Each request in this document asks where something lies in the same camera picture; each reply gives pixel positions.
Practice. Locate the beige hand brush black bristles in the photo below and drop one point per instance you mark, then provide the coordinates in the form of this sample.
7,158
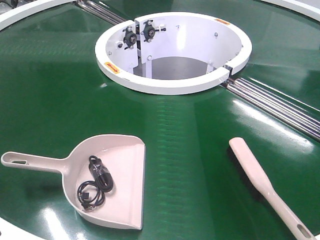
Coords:
262,184

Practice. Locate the left black flange bearing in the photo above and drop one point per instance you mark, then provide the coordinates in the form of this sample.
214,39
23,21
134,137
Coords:
130,38

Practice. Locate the black flange bearing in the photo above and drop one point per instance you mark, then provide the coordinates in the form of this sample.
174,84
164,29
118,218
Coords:
130,38
149,31

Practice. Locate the right black flange bearing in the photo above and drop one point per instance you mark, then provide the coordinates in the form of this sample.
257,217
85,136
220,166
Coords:
149,31

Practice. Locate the steel roller strip top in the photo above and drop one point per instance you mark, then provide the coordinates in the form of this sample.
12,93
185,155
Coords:
100,11

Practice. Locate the steel roller strip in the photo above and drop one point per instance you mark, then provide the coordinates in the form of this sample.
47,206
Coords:
282,109
100,11

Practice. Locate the steel roller strip right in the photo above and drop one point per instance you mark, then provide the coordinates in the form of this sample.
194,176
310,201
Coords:
282,109

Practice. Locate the white outer rim top left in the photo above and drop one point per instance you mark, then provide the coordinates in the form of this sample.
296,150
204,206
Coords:
14,15

